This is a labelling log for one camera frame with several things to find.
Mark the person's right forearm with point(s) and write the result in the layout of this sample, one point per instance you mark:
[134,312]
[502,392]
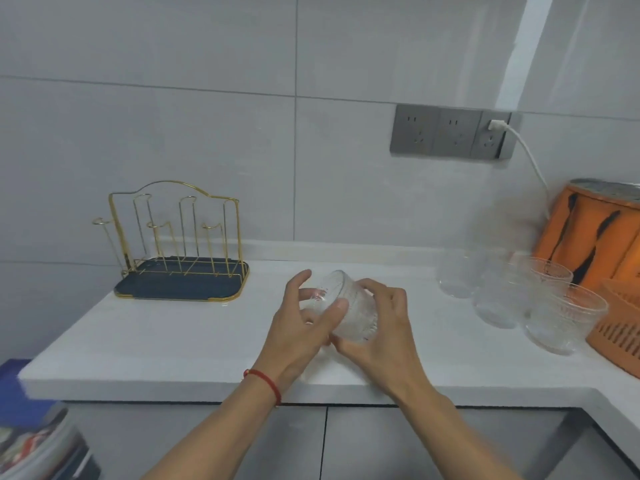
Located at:
[450,434]

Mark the person's left hand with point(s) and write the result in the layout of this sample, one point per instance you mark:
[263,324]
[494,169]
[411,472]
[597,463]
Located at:
[292,339]

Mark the person's left forearm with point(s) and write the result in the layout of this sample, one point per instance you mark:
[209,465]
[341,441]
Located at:
[220,434]

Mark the blue container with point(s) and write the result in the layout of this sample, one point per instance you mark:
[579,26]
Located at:
[17,394]

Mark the dark blue drip tray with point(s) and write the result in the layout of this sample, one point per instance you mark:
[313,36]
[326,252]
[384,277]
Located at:
[175,287]

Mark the orange black-striped appliance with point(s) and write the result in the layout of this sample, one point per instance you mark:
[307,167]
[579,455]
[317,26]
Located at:
[585,234]

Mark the clear textured glass cup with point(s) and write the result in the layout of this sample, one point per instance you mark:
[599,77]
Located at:
[547,272]
[500,302]
[565,322]
[359,319]
[456,277]

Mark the orange slotted plastic basket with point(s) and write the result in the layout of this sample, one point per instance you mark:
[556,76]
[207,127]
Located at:
[617,329]

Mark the grey wall socket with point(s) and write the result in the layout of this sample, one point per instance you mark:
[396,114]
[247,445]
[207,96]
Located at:
[414,129]
[456,133]
[487,144]

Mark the grey cabinet door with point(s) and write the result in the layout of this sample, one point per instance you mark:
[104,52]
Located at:
[150,434]
[370,444]

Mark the person's right thumb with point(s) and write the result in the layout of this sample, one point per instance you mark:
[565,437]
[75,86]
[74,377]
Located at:
[344,346]

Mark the person's right hand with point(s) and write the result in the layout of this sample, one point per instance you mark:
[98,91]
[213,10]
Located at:
[390,339]

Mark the white power plug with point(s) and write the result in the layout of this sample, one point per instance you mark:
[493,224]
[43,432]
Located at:
[497,125]

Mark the person's left thumb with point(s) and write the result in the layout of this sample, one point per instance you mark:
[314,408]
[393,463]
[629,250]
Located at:
[331,314]

